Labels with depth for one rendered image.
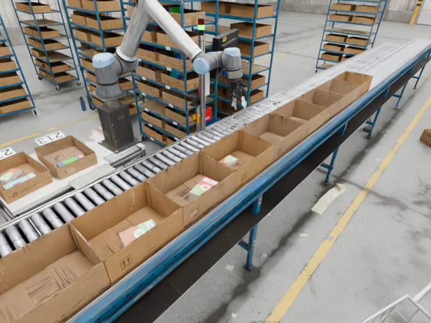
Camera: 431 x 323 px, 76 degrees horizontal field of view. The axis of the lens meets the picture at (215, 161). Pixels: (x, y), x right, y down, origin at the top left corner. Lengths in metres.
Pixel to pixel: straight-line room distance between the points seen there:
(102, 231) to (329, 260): 1.81
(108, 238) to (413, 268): 2.34
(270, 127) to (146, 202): 1.18
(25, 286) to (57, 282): 0.12
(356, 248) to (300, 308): 0.80
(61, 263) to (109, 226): 0.25
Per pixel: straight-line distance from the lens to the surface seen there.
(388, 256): 2.83
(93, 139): 2.57
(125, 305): 1.31
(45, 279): 1.42
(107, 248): 1.41
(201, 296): 2.22
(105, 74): 2.15
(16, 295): 1.42
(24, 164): 2.45
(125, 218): 1.52
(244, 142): 1.93
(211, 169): 1.64
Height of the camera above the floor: 1.94
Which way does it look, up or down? 34 degrees down
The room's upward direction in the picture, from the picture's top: 1 degrees clockwise
